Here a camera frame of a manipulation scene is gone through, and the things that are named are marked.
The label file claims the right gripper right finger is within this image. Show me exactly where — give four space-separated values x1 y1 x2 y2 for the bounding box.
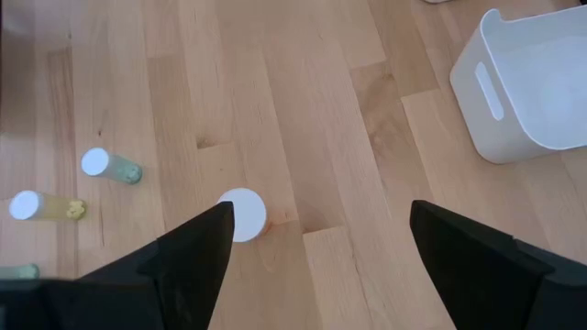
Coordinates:
409 199 587 330

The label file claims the white plastic bin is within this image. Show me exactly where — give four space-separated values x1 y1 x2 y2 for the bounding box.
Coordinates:
449 4 587 165

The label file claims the large orange pill bottle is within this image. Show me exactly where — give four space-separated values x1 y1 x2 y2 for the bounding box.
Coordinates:
216 187 272 244

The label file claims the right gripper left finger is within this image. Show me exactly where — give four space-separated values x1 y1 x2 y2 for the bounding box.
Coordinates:
75 200 237 330

